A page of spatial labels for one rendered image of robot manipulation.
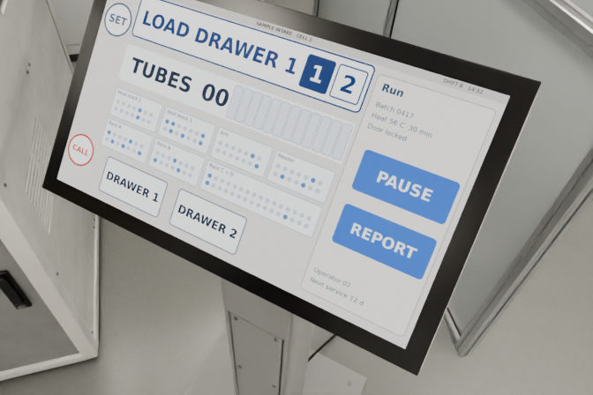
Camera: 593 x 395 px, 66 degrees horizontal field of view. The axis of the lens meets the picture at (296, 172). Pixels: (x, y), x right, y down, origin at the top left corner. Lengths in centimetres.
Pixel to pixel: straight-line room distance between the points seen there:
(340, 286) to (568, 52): 75
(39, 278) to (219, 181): 73
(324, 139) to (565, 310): 153
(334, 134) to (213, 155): 14
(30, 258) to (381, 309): 82
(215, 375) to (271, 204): 104
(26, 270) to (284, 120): 80
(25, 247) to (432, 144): 87
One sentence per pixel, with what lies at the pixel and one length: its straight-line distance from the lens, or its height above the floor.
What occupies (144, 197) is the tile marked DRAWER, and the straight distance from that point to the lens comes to 59.
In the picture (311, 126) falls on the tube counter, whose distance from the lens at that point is 49.
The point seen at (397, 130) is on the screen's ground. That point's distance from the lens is 47.
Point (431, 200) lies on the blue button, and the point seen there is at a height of 109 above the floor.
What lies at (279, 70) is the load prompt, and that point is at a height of 115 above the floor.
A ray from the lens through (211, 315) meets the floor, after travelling 161.
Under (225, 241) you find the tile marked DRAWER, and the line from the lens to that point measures 54.
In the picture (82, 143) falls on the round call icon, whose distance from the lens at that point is 65.
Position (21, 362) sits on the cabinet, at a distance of 156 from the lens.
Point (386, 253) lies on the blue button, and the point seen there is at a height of 104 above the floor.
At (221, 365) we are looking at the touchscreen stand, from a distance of 150.
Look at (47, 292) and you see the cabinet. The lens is 125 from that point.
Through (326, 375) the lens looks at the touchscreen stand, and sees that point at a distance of 150.
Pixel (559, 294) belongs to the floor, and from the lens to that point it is 194.
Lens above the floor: 143
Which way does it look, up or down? 46 degrees down
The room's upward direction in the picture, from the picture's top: 4 degrees clockwise
